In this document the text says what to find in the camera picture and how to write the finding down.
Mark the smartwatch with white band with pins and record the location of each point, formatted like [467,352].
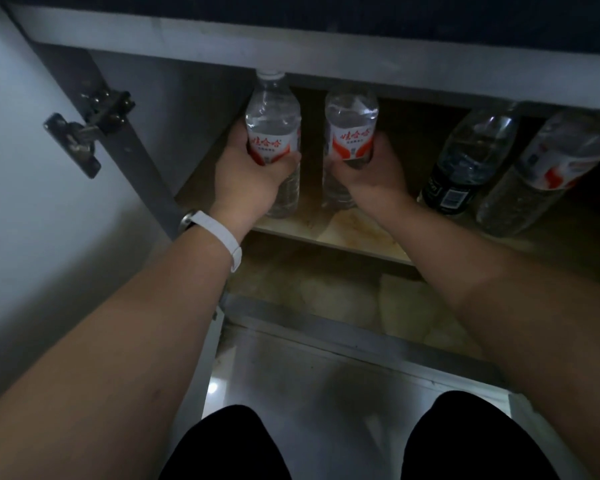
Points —
[220,234]

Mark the person's left forearm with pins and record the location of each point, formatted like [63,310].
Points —
[105,354]

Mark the black countertop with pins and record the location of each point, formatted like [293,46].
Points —
[380,14]

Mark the white-capped green label water bottle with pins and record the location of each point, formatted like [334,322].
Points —
[470,154]

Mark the person's left hand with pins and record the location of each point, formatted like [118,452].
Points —
[245,189]

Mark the hinged cabinet door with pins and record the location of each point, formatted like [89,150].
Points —
[557,439]
[40,219]

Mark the person's black trousers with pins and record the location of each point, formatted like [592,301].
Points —
[230,444]

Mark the red label water bottle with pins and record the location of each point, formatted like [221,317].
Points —
[350,114]
[272,114]
[540,169]

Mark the person's right forearm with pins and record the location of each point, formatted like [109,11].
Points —
[505,294]

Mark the person's right hand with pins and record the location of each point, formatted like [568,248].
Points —
[380,184]

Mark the beige tiled floor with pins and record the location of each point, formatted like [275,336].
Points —
[330,404]

